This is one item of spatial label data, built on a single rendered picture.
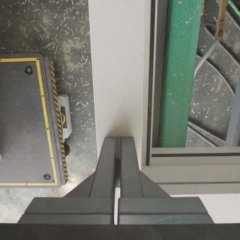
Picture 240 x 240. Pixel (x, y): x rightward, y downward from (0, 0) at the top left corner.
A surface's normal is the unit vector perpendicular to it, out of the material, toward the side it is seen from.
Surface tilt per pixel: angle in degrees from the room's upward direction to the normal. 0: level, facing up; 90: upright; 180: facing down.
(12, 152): 0
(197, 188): 90
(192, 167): 90
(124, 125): 0
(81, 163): 0
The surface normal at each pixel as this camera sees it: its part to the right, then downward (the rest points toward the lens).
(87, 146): -0.01, 0.29
